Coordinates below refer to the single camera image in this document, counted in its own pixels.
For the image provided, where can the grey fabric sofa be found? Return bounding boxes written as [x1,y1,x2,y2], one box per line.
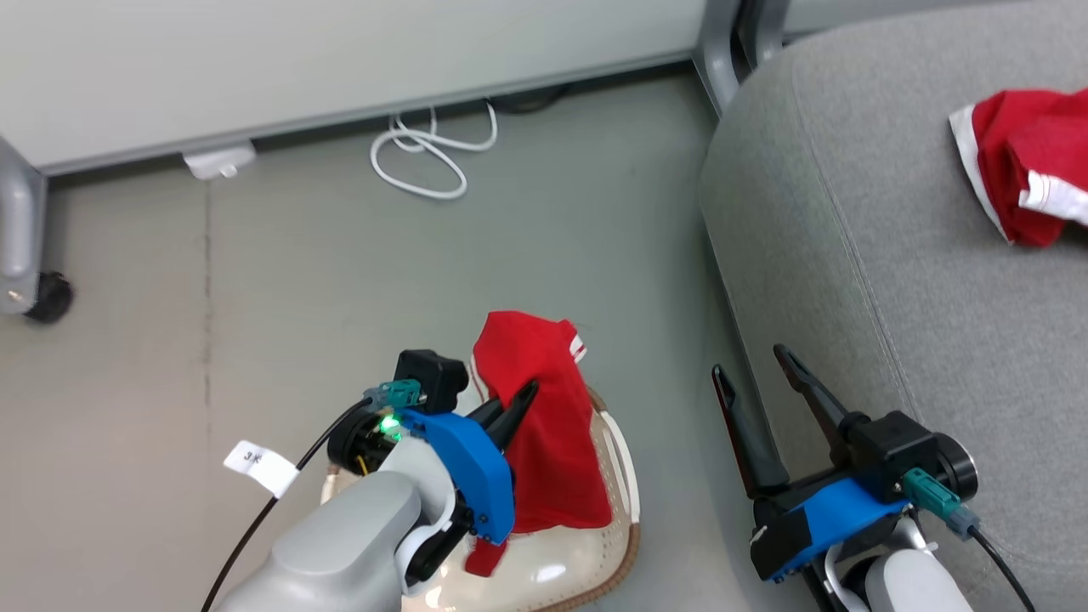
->
[699,0,1088,612]

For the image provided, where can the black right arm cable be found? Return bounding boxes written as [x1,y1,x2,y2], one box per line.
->
[969,525,1040,612]

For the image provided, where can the grey metal partition post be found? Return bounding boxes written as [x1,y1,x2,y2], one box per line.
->
[692,0,791,116]

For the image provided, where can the white power adapter box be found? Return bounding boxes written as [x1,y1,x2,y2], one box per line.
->
[182,143,258,181]

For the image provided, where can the white paper cable label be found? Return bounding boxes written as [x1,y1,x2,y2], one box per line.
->
[223,439,301,500]

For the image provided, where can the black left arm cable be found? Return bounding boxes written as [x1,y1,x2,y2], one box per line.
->
[201,395,377,612]

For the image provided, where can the white partition panel grey frame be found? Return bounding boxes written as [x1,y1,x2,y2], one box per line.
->
[0,0,708,176]

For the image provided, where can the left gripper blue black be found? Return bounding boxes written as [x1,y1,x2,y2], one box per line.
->
[327,380,540,596]

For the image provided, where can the black caster wheel leg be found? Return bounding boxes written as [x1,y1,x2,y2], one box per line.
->
[0,136,48,317]

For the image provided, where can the red garment wide white trim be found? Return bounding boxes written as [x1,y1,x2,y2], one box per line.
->
[949,88,1088,249]

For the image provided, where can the teal camera connector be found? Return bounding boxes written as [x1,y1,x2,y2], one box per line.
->
[902,467,980,540]
[364,379,425,411]

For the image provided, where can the white coiled cable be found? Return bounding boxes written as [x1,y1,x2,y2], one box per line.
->
[370,98,500,201]

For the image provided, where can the red garment thin white stripes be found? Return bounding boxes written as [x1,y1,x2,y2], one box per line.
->
[463,311,615,579]

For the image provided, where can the teal right camera connector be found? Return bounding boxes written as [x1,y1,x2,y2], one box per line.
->
[902,467,980,540]

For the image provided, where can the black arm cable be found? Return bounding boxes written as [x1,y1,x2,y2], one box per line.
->
[201,395,377,612]
[969,525,1040,612]

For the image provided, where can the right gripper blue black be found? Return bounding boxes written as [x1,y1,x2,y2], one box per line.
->
[711,343,912,585]

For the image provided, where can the black caster wheel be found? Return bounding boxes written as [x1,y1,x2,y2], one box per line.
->
[25,271,74,324]

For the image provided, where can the teal left camera connector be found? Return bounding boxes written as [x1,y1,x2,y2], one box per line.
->
[364,379,425,411]

